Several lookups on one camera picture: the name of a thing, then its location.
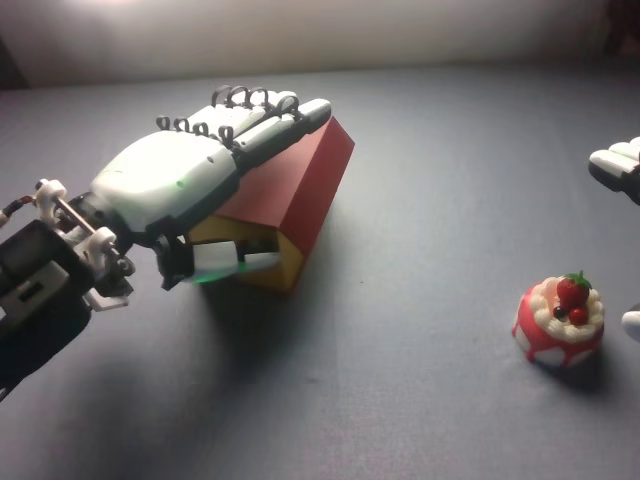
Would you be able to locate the toy strawberry cream cake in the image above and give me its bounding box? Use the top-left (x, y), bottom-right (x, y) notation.
top-left (511, 269), bottom-right (606, 369)

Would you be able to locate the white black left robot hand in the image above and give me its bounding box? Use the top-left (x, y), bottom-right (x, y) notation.
top-left (91, 84), bottom-right (334, 293)

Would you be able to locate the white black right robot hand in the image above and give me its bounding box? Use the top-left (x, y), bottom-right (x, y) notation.
top-left (588, 135), bottom-right (640, 341)

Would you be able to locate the red and yellow gift box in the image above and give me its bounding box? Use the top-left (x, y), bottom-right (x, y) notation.
top-left (188, 117), bottom-right (357, 296)

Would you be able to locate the grey table cloth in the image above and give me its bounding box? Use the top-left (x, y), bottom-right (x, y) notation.
top-left (0, 59), bottom-right (640, 480)

